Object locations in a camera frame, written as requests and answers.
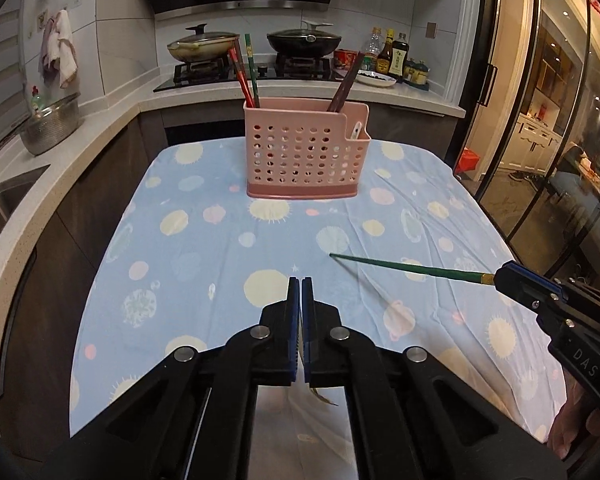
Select black door handle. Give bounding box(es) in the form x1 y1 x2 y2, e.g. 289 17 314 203
480 62 498 107

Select blue spotted tablecloth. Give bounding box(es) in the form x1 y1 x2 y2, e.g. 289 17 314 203
69 140 567 480

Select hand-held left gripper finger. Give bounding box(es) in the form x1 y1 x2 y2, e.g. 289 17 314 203
67 276 300 480
301 276 568 480

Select steel basin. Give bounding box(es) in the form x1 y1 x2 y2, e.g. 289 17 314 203
19 92 82 156

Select yellow cap sauce bottle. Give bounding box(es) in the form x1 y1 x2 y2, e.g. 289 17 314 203
376 29 396 75

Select steel sink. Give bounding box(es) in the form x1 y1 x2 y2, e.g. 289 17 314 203
0 165 51 256

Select green chopstick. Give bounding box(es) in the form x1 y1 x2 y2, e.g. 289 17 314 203
329 252 497 286
244 34 261 109

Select black wok with lid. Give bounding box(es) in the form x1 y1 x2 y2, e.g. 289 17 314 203
266 20 343 57

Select glass sliding door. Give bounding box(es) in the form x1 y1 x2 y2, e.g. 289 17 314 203
460 0 600 321

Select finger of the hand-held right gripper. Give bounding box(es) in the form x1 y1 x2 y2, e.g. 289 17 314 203
497 261 563 298
495 280 556 313

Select pink plastic utensil holder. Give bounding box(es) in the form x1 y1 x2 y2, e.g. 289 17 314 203
243 100 372 200

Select green dish soap bottle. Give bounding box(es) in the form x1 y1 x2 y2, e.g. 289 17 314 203
30 85 48 117

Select red chopstick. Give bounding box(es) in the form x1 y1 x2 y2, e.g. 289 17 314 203
227 49 253 109
234 40 257 109

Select hanging white pink towel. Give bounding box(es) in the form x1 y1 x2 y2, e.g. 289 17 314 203
37 9 79 88

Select white window blinds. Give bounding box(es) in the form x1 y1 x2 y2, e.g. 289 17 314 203
0 0 31 156

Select person's right hand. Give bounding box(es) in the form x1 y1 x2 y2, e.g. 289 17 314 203
549 377 600 462

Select white plate with dark food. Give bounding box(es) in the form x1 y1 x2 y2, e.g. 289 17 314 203
355 71 397 87

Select dark brown chopstick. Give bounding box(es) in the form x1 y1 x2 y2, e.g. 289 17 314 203
326 51 366 113
330 55 367 113

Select black gas stove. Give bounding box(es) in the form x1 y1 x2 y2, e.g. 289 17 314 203
153 55 361 93

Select dark soy sauce bottle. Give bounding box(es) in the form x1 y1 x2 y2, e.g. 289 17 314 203
389 33 410 78

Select clear plastic bottle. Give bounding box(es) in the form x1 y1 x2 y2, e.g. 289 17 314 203
364 27 384 72

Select red bag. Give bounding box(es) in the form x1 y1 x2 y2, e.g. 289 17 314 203
455 149 481 176

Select red instant noodle cup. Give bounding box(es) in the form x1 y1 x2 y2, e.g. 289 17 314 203
333 49 363 71

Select condiment jar set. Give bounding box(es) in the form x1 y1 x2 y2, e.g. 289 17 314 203
404 57 431 87

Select brown wok with glass lid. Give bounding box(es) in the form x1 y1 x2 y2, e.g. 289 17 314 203
167 24 241 62

